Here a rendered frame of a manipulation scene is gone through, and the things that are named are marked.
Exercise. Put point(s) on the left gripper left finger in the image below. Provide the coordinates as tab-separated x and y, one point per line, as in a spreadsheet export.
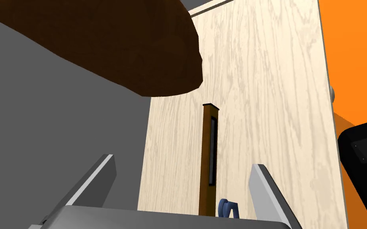
99	179

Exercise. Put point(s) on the brown bread loaf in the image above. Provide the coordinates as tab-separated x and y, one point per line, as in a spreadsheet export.
107	41

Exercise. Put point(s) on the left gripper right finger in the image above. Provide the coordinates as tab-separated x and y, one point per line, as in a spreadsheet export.
266	194

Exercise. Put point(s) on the light wooden table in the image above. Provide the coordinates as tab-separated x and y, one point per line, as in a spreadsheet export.
266	95

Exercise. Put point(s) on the blue mug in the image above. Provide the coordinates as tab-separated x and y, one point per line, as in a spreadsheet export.
227	209

